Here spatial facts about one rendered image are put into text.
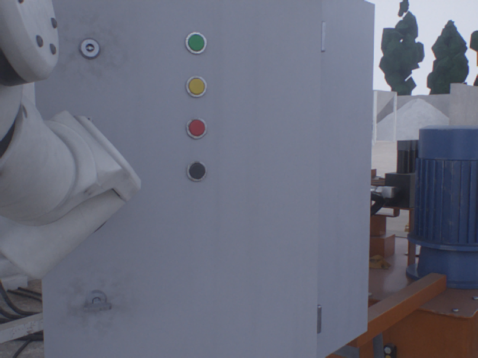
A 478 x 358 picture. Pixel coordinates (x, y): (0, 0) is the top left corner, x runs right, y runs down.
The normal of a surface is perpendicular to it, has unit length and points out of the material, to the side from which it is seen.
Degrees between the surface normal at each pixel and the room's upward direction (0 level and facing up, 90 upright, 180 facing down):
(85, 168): 71
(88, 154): 59
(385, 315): 90
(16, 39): 109
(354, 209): 90
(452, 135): 90
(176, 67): 90
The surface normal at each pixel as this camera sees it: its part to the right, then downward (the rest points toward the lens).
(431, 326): -0.57, 0.08
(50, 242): 0.47, 0.30
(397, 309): 0.77, 0.06
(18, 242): 0.18, -0.05
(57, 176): 0.96, 0.29
